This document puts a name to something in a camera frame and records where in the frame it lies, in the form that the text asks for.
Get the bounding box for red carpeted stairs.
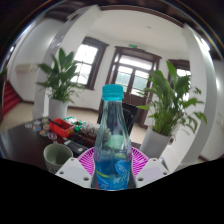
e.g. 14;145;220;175
1;80;23;116

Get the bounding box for clear bottle with cyan cap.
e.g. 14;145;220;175
93;84;134;192

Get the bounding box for small potted plant, white pot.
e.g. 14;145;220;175
36;48;86;119

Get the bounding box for large potted plant, white pot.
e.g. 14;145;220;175
136;60;208;159

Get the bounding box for brown-framed window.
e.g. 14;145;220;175
168;59;193;101
71;36;109;91

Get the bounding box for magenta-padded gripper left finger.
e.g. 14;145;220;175
54;148;98;188

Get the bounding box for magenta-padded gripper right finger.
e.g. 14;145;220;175
131;147;170;188

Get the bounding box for grey patterned ceramic mug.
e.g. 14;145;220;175
43;142;74;174

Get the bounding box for brown wooden tray with cups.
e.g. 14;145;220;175
74;121;101;147

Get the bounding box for black chair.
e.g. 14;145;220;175
97;101;139;134

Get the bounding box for white wall unit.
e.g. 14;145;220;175
14;63;39;74

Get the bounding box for brown wooden double door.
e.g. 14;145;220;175
105;46;163;128

